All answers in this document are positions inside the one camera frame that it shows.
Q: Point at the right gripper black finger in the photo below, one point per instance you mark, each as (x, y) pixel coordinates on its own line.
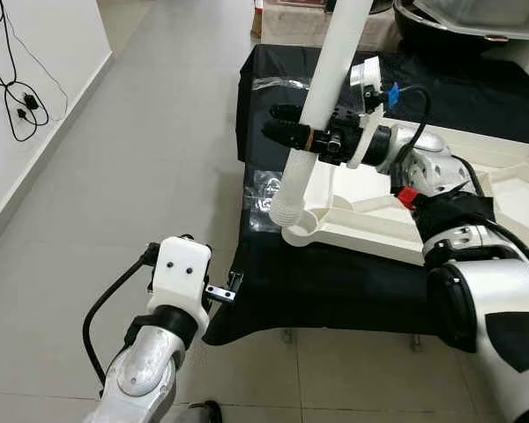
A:
(287, 114)
(289, 137)

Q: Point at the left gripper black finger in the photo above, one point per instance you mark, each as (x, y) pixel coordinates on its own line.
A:
(236, 282)

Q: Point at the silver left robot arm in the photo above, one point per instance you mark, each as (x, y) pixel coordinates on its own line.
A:
(145, 370)

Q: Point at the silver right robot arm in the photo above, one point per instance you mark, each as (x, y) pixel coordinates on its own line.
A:
(494, 308)

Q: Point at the white plastic children table top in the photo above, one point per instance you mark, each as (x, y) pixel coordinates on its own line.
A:
(494, 203)

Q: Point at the clear tape strip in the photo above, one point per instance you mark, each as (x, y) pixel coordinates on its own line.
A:
(278, 84)

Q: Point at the clear tape cross patch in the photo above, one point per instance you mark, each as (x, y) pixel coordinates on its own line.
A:
(260, 198)

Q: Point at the black table cloth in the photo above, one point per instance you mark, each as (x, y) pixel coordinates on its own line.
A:
(335, 291)

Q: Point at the grey robot left foot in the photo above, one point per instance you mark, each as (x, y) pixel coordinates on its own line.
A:
(203, 412)

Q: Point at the black power adapter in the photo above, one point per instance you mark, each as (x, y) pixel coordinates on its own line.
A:
(31, 101)

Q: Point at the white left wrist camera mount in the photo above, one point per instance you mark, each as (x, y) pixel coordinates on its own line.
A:
(181, 273)

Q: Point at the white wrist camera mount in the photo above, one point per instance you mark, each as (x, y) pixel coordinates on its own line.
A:
(366, 79)
(181, 273)

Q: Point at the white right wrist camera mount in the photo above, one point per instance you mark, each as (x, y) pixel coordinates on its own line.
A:
(366, 79)

